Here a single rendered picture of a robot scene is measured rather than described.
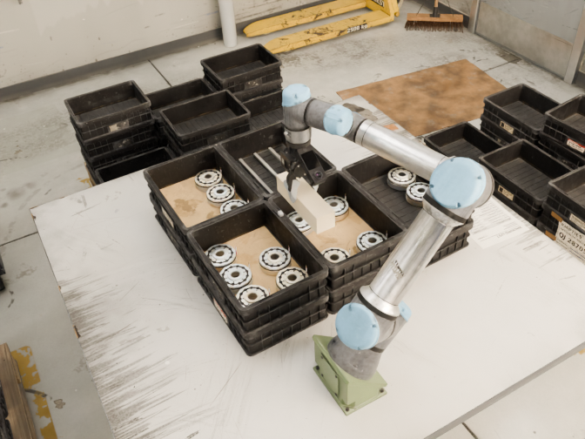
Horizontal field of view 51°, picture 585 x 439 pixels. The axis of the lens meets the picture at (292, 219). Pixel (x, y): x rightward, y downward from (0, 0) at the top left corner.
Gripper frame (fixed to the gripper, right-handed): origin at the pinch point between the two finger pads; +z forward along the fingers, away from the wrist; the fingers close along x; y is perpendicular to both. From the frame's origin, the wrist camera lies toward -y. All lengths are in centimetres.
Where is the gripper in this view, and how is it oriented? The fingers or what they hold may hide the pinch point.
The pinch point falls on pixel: (305, 197)
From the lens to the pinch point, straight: 183.0
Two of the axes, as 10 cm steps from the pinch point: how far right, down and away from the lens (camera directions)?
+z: 0.5, 7.5, 6.6
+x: -8.7, 3.6, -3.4
